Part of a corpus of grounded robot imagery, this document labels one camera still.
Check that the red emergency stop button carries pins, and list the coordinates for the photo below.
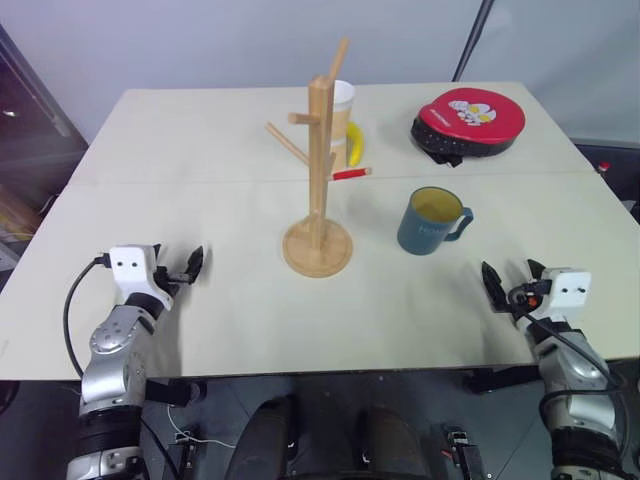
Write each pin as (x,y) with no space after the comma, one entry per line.
(604,167)

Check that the black table leg with caster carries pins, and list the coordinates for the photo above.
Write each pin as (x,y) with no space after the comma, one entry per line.
(175,392)
(500,380)

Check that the wooden mug tree stand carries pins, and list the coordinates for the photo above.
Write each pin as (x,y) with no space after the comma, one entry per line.
(317,210)

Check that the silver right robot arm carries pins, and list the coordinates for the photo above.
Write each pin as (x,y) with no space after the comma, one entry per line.
(575,380)

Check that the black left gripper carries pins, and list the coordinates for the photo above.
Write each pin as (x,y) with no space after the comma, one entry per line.
(172,281)

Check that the white and tan paper cup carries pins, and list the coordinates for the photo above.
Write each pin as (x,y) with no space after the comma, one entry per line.
(342,107)

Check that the red and black round pad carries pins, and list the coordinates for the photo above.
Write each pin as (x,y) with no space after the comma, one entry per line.
(470,117)

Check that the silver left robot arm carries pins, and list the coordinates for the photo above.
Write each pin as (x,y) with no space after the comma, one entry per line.
(112,360)

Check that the black slanted pole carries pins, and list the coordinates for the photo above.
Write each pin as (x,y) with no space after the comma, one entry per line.
(470,40)

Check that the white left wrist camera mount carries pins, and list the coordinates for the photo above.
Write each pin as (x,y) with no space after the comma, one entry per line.
(132,270)

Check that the dark equipment beside table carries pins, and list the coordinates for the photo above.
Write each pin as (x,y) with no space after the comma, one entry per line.
(617,180)

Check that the yellow banana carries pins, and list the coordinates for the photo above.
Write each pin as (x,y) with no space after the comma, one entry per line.
(357,145)

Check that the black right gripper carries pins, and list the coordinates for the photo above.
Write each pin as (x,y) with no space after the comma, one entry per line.
(525,297)

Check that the blue mug yellow inside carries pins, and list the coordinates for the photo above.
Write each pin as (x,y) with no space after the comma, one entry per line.
(422,230)

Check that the dark rounded shape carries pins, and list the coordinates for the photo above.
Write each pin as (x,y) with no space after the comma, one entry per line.
(265,440)
(390,445)

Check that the red marker pen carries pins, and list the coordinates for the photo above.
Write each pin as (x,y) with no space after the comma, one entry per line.
(351,174)

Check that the black floor bracket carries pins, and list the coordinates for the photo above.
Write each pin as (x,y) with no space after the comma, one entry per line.
(462,452)
(187,447)

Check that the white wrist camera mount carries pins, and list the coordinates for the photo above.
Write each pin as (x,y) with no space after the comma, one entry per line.
(567,292)
(132,270)

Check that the dark glass cabinet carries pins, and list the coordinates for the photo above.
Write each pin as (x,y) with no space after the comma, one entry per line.
(30,150)

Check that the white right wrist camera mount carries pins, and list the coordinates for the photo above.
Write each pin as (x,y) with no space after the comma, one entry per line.
(567,292)

